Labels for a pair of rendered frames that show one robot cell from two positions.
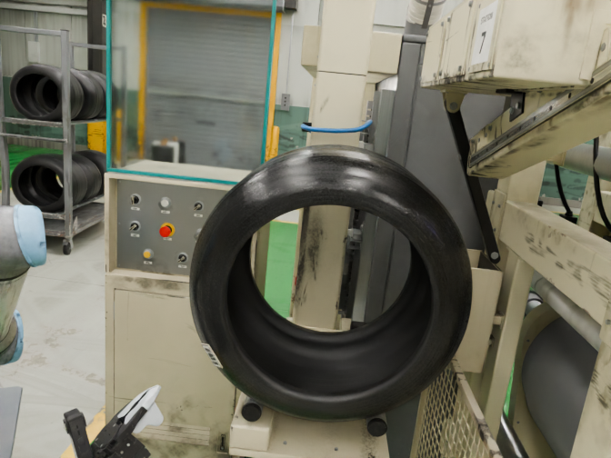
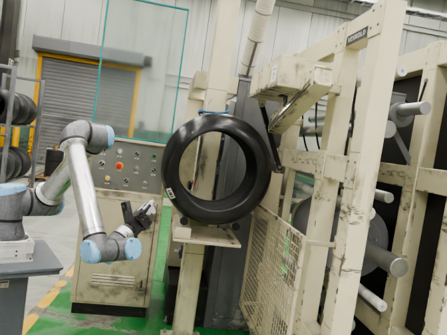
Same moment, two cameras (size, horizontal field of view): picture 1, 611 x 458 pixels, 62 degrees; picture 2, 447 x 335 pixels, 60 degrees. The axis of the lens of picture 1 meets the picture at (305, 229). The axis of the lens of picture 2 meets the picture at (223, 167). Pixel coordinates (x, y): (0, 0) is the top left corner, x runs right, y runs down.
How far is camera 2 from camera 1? 1.10 m
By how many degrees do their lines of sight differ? 15
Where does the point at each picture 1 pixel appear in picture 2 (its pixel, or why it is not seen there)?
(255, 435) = (185, 231)
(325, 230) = (208, 156)
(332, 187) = (222, 124)
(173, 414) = (114, 269)
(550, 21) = (291, 70)
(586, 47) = (301, 78)
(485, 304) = (277, 189)
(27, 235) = (110, 134)
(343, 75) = (217, 90)
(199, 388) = not seen: hidden behind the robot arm
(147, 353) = not seen: hidden behind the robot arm
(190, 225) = (132, 163)
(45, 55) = not seen: outside the picture
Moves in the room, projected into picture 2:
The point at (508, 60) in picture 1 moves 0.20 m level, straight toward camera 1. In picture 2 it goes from (281, 80) to (281, 72)
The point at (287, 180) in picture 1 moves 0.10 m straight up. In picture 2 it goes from (205, 121) to (208, 102)
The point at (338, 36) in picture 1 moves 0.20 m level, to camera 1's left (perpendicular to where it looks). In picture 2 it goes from (216, 75) to (183, 69)
